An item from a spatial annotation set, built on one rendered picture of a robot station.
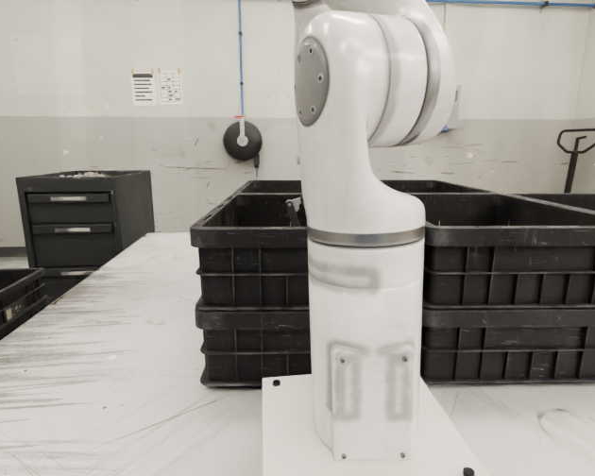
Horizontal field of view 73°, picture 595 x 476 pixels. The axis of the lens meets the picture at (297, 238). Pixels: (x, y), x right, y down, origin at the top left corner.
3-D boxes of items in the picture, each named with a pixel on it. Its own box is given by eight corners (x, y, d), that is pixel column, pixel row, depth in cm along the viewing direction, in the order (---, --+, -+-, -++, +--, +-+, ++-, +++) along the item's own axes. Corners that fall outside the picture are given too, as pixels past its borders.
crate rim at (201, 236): (427, 246, 50) (428, 228, 50) (187, 247, 50) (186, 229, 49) (366, 204, 89) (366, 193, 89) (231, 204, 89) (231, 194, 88)
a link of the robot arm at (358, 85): (334, -17, 23) (338, 273, 26) (463, 0, 26) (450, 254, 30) (279, 30, 31) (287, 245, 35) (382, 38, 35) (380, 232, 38)
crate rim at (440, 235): (661, 246, 51) (665, 227, 50) (427, 246, 50) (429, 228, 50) (500, 203, 90) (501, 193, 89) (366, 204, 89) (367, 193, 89)
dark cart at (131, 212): (132, 351, 207) (115, 177, 188) (42, 355, 203) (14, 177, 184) (161, 307, 265) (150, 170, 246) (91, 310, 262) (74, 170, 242)
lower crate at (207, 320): (416, 393, 55) (422, 311, 52) (195, 396, 54) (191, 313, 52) (363, 291, 94) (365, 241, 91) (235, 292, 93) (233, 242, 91)
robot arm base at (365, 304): (432, 459, 31) (441, 246, 28) (314, 461, 31) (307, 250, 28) (403, 390, 40) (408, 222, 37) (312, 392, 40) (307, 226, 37)
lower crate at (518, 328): (632, 390, 55) (648, 309, 53) (416, 393, 55) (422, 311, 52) (490, 290, 94) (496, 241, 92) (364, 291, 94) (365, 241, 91)
